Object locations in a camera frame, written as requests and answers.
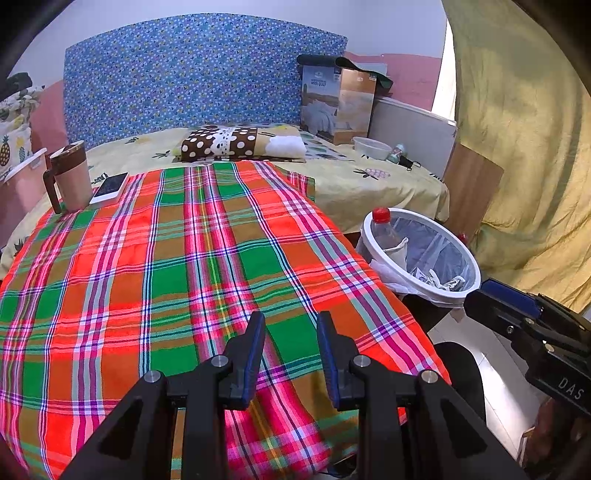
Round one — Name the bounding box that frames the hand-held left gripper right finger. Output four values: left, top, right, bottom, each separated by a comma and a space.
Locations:
316, 311, 529, 480

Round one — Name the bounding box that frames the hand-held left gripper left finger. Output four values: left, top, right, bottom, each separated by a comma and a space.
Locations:
60, 311, 266, 480

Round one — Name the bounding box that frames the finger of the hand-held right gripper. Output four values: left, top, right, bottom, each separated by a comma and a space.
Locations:
480, 278, 541, 318
464, 288, 550, 343

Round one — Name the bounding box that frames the white trash bin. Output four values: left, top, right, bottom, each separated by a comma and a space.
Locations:
361, 208, 482, 309

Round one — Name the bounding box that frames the clear plastic bottle red cap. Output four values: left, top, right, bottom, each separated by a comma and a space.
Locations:
370, 208, 409, 250

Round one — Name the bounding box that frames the person's right hand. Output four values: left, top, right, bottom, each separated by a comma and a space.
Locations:
522, 396, 591, 468

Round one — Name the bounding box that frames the wooden board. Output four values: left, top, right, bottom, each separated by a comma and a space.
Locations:
442, 143, 504, 245

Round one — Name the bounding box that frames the plaid tablecloth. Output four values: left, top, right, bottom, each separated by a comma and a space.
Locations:
0, 161, 451, 480

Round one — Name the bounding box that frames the yellow curtain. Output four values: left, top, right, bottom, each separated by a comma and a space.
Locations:
441, 0, 591, 315

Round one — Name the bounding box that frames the yellow pineapple print bedsheet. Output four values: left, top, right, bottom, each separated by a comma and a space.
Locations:
0, 122, 451, 278

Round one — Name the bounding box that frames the white cabinet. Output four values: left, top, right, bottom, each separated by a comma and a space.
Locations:
369, 97, 458, 181

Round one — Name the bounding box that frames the clear plastic bowl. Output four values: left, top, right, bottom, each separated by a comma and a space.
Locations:
352, 137, 392, 161

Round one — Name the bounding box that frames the white fluffy towel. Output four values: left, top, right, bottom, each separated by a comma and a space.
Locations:
269, 136, 305, 158

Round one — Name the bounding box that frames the brown polka dot pillow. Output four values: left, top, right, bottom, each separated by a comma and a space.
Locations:
174, 124, 308, 163

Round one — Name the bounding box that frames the white smartphone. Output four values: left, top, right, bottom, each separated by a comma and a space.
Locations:
89, 172, 130, 205

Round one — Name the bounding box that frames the brown tumbler mug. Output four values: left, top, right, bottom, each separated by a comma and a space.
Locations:
43, 141, 93, 214

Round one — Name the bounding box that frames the quilt packaging box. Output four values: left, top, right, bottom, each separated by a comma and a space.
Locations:
300, 65, 375, 146

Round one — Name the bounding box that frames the pink storage box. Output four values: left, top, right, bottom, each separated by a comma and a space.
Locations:
0, 148, 49, 232

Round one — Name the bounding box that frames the blue floral headboard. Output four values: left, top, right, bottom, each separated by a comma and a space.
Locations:
64, 14, 348, 151

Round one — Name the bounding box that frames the dark bag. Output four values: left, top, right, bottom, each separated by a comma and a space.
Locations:
297, 54, 394, 93

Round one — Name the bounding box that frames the pineapple print bedding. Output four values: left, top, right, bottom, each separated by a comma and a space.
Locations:
0, 83, 42, 178

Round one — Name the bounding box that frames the black bag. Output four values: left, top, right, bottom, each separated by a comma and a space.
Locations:
0, 74, 33, 100

